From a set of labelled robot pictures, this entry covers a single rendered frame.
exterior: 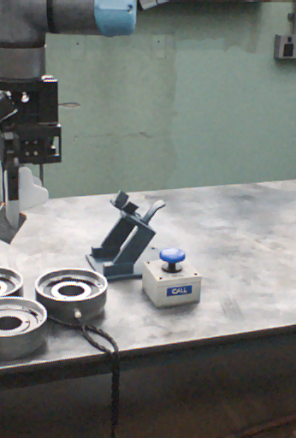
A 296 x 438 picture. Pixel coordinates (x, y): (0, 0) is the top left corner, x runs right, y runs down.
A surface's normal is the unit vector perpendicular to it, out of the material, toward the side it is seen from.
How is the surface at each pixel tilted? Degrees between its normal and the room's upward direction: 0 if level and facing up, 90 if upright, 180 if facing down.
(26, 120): 90
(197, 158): 90
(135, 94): 90
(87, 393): 0
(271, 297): 0
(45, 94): 90
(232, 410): 0
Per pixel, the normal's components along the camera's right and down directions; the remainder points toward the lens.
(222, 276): 0.04, -0.93
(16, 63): 0.15, 0.37
